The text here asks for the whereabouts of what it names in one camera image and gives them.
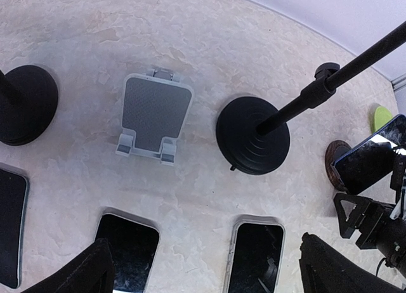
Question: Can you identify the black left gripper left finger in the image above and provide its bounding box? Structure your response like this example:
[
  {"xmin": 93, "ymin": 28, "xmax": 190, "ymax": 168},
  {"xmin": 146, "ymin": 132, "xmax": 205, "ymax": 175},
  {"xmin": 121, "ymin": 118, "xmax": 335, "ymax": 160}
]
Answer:
[{"xmin": 25, "ymin": 238, "xmax": 115, "ymax": 292}]

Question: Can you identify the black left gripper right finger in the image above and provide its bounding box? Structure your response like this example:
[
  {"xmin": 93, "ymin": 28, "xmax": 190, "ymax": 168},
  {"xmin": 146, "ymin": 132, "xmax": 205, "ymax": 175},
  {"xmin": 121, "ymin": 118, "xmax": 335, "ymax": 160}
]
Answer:
[{"xmin": 299, "ymin": 233, "xmax": 403, "ymax": 293}]

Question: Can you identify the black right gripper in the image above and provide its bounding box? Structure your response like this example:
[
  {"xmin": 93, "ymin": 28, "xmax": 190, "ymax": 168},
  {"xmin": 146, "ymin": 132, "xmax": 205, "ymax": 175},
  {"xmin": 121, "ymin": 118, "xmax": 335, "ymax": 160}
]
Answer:
[{"xmin": 334, "ymin": 193, "xmax": 405, "ymax": 268}]

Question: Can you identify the black phone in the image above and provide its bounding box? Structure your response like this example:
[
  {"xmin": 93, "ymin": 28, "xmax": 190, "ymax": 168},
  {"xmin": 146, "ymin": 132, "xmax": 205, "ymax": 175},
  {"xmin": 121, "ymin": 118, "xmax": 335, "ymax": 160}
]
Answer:
[
  {"xmin": 95, "ymin": 207, "xmax": 160, "ymax": 292},
  {"xmin": 334, "ymin": 114, "xmax": 405, "ymax": 195}
]

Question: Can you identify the blue-edged black smartphone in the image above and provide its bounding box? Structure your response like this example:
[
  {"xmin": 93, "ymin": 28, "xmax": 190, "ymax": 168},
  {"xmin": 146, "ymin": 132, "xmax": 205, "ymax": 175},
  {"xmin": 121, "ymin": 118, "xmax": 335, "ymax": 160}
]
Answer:
[{"xmin": 1, "ymin": 169, "xmax": 29, "ymax": 289}]

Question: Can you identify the tall black phone stand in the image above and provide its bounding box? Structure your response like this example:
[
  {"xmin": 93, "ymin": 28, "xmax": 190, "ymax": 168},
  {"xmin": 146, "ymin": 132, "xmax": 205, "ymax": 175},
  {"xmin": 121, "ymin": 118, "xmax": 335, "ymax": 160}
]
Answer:
[{"xmin": 216, "ymin": 23, "xmax": 405, "ymax": 175}]

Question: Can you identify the black gooseneck phone stand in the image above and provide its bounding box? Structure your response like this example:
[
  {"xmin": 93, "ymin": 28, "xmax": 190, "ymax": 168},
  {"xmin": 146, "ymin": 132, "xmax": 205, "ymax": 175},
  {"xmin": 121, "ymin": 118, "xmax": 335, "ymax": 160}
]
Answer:
[{"xmin": 1, "ymin": 65, "xmax": 58, "ymax": 146}]

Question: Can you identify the black phone on short stand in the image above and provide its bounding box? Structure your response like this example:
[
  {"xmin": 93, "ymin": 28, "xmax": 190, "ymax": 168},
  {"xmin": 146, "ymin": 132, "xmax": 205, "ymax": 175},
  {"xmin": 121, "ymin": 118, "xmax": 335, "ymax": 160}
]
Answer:
[{"xmin": 334, "ymin": 114, "xmax": 405, "ymax": 195}]

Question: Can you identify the short black phone stand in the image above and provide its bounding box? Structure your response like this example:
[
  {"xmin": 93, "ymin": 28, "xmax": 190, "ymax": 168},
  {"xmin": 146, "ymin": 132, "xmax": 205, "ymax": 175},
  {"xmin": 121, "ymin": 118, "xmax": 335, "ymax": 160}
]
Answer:
[{"xmin": 324, "ymin": 140, "xmax": 351, "ymax": 192}]

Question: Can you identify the green round stand base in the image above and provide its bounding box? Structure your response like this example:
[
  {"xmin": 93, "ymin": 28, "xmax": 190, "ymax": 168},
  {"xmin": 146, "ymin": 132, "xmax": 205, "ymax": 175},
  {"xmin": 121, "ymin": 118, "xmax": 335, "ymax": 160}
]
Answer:
[{"xmin": 369, "ymin": 104, "xmax": 393, "ymax": 133}]

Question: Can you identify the right aluminium corner post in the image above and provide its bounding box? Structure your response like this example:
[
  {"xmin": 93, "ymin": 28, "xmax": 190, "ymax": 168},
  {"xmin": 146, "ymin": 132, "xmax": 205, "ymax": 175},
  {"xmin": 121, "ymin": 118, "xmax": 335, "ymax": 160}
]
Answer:
[{"xmin": 391, "ymin": 74, "xmax": 406, "ymax": 92}]

